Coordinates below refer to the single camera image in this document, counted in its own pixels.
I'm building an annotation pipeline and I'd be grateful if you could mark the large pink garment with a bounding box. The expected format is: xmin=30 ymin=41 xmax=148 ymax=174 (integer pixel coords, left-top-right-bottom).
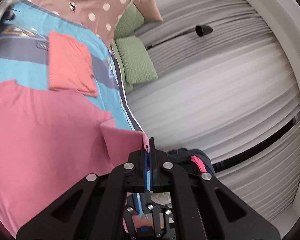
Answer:
xmin=0 ymin=80 xmax=149 ymax=236

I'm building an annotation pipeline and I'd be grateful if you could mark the dark navy clothes pile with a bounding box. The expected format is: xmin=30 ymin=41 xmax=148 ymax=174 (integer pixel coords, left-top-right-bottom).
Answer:
xmin=167 ymin=148 xmax=216 ymax=177

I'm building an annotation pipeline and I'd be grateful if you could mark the near green cushion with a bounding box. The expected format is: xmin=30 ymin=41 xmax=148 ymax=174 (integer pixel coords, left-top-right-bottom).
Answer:
xmin=115 ymin=36 xmax=158 ymax=86

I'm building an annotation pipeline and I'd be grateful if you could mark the green cushion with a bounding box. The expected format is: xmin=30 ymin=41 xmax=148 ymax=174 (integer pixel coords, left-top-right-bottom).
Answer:
xmin=115 ymin=36 xmax=158 ymax=86
xmin=114 ymin=3 xmax=145 ymax=39

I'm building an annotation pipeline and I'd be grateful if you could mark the grey pleated curtain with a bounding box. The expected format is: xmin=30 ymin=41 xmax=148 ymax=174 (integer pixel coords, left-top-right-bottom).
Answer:
xmin=127 ymin=0 xmax=300 ymax=221

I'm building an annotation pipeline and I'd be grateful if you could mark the folded coral cloth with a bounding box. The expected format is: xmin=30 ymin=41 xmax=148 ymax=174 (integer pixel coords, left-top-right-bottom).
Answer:
xmin=48 ymin=31 xmax=98 ymax=97

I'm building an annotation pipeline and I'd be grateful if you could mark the far green cushion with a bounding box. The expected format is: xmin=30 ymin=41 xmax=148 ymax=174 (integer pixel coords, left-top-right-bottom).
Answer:
xmin=114 ymin=3 xmax=145 ymax=39

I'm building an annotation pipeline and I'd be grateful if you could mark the black floor lamp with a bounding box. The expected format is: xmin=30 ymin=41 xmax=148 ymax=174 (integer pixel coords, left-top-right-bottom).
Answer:
xmin=146 ymin=25 xmax=213 ymax=50

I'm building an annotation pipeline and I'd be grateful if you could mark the beige cushion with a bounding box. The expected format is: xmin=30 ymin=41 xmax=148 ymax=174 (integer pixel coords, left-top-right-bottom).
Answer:
xmin=133 ymin=0 xmax=164 ymax=22

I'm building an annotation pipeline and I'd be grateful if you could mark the blue grey patterned bedspread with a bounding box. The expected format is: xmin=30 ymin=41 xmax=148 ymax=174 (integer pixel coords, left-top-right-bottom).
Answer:
xmin=0 ymin=0 xmax=140 ymax=131

